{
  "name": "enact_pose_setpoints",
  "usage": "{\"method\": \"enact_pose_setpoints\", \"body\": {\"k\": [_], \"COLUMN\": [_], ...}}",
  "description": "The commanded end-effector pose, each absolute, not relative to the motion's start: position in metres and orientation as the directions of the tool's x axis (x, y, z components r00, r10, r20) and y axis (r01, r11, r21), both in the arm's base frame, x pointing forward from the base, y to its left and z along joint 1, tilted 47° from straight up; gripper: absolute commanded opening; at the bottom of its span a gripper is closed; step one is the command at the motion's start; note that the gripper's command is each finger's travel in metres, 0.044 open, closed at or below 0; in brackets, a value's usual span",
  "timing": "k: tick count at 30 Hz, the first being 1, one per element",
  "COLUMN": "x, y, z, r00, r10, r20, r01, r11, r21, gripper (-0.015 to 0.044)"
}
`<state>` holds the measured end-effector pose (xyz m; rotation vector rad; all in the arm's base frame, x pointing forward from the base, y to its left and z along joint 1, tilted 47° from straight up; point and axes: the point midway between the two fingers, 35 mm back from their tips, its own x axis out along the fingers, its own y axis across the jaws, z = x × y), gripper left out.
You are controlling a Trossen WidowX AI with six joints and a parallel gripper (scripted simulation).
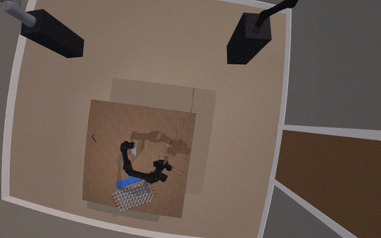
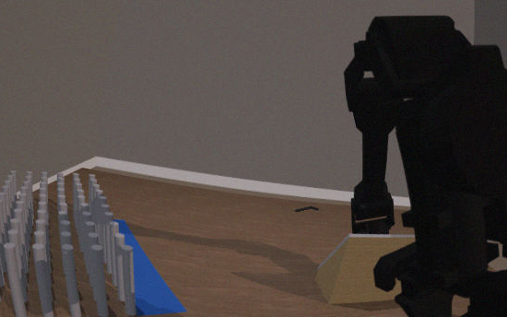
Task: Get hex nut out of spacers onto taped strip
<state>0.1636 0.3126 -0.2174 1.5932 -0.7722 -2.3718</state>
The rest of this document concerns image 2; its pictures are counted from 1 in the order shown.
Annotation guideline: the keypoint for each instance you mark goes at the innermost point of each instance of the blue tape strip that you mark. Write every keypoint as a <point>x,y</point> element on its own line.
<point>153,296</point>

